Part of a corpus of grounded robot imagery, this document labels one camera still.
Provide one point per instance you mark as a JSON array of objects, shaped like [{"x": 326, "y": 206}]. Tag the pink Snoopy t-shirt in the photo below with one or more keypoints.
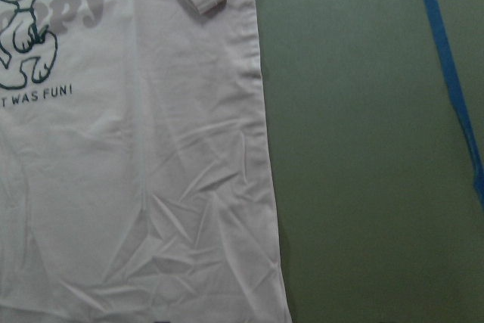
[{"x": 135, "y": 174}]

